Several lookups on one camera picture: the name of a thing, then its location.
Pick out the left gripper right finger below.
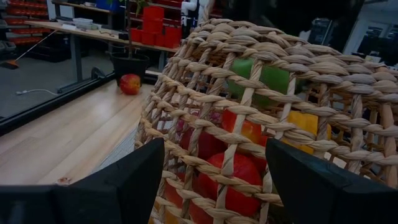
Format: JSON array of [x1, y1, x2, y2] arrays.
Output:
[[265, 138, 398, 224]]

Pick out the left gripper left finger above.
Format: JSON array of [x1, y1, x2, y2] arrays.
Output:
[[0, 138, 165, 224]]

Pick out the orange plastic fruit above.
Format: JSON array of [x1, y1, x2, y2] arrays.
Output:
[[148, 202, 183, 224]]

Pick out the bright red apple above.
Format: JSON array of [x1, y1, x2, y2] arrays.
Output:
[[163, 179, 215, 224]]

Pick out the yellow bell pepper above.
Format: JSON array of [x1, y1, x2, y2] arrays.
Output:
[[281, 110, 333, 156]]

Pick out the orange-red tomato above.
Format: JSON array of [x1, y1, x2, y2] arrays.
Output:
[[196, 152, 264, 218]]

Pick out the red orange mango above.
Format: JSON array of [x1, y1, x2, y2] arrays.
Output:
[[221, 108, 269, 147]]

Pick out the green apple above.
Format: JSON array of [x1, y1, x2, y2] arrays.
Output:
[[228, 58, 307, 108]]

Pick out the purple grape bunch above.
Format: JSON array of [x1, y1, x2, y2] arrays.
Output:
[[175, 110, 223, 131]]

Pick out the woven wicker basket with handles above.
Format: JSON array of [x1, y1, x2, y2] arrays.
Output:
[[135, 0, 398, 224]]

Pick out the grey woven placemat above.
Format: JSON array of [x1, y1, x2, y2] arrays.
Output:
[[91, 127, 139, 175]]

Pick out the black clamp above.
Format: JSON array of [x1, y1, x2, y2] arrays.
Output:
[[91, 66, 106, 80]]

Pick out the artificial plant in black pot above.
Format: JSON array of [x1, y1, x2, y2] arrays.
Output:
[[107, 0, 150, 86]]

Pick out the wooden workbench grey legs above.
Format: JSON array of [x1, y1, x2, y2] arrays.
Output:
[[24, 20, 181, 94]]

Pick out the broom with orange head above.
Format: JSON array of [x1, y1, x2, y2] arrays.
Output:
[[0, 29, 59, 70]]

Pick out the stacked red storage bins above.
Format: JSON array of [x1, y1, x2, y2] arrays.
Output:
[[129, 6, 183, 49]]

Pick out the white plastic tub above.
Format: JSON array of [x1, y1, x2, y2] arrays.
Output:
[[72, 17, 94, 27]]

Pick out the blue storage bin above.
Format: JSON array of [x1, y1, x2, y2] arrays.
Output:
[[95, 0, 125, 13]]

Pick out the shelf with red bins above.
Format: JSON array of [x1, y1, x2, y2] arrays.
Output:
[[5, 0, 50, 46]]

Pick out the white tubular fixture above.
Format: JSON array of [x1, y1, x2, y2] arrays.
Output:
[[180, 0, 208, 26]]

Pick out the black aluminium table frame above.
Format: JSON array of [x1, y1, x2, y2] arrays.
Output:
[[0, 72, 159, 136]]

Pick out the white cable with plug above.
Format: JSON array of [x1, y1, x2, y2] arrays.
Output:
[[16, 88, 60, 96]]

